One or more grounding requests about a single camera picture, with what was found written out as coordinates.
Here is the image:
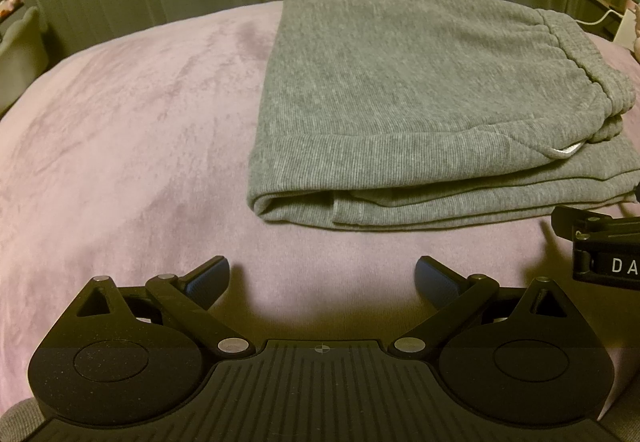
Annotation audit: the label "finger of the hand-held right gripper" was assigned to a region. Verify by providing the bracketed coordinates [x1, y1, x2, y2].
[551, 205, 640, 239]

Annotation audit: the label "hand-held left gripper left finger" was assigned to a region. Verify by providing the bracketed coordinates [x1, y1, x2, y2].
[75, 256, 257, 357]

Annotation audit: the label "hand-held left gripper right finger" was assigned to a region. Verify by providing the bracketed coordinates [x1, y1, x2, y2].
[389, 255, 568, 357]

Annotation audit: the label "grey pants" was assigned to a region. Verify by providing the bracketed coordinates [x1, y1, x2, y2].
[246, 0, 640, 229]

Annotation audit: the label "pink blanket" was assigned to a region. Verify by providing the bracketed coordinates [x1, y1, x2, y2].
[0, 0, 640, 405]

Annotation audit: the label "white box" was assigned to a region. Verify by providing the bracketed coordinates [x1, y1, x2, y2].
[612, 10, 640, 46]

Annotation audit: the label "pale pink figurine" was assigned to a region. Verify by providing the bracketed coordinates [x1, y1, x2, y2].
[631, 0, 640, 64]

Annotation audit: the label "dark bedside furniture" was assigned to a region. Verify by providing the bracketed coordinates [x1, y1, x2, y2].
[579, 0, 640, 42]

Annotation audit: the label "grey upholstered chair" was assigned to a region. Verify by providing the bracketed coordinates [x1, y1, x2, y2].
[0, 6, 49, 120]

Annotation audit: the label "white cable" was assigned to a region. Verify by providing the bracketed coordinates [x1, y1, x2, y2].
[580, 9, 622, 26]

